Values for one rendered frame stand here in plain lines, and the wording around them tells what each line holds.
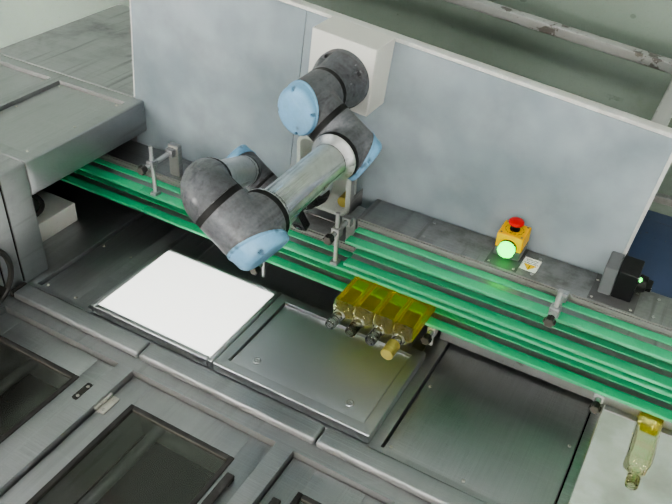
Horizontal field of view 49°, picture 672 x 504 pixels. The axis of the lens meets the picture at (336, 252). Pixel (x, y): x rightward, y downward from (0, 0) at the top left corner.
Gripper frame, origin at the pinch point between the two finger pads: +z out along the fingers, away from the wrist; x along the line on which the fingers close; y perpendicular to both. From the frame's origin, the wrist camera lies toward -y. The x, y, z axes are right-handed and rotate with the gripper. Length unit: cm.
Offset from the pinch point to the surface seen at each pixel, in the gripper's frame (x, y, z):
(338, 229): -13.8, -1.9, -15.8
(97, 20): 134, 7, 50
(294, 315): -4.7, -30.7, -23.5
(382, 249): -26.3, -4.8, -14.0
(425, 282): -38.4, -12.7, -11.3
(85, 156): 71, -2, -22
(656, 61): -73, 33, 61
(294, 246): 0.8, -13.8, -14.6
